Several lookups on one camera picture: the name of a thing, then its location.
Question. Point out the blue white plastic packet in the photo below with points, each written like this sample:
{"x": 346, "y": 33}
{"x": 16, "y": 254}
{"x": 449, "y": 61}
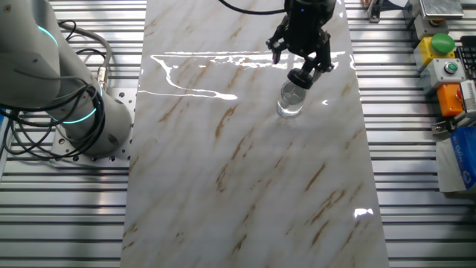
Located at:
{"x": 465, "y": 156}

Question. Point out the black keyboard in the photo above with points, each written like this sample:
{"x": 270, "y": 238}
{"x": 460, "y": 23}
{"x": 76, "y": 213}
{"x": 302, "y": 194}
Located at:
{"x": 469, "y": 56}

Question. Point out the orange box with red button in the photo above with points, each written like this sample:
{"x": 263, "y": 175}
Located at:
{"x": 448, "y": 100}

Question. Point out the silver metal box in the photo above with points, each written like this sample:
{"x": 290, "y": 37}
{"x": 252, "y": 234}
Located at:
{"x": 440, "y": 9}

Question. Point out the small metal bracket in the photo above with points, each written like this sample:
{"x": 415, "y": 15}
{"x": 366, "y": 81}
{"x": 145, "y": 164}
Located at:
{"x": 440, "y": 127}

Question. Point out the grey box with red button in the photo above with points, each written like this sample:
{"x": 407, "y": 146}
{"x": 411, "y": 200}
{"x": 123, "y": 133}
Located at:
{"x": 424, "y": 28}

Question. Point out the white marble pattern sheet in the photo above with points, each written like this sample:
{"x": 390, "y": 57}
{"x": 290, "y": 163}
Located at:
{"x": 241, "y": 167}

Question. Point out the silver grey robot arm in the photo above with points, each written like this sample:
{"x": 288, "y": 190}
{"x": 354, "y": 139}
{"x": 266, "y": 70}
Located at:
{"x": 22, "y": 56}

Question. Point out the yellow box green mushroom button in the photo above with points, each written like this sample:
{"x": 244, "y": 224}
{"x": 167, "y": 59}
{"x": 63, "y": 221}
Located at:
{"x": 424, "y": 50}

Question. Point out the grey box small green button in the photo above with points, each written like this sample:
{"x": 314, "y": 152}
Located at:
{"x": 435, "y": 78}

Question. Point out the clear glass jar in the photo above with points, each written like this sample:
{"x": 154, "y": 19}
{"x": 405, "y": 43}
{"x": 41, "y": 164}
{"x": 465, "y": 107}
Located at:
{"x": 291, "y": 104}

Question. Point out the silver perforated mounting plate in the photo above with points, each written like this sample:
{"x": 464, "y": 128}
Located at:
{"x": 124, "y": 93}

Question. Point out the white vented device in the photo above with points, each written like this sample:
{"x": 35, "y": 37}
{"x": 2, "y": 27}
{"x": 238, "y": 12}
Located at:
{"x": 469, "y": 95}

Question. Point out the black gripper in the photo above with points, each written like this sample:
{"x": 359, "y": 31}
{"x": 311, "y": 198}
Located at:
{"x": 305, "y": 30}

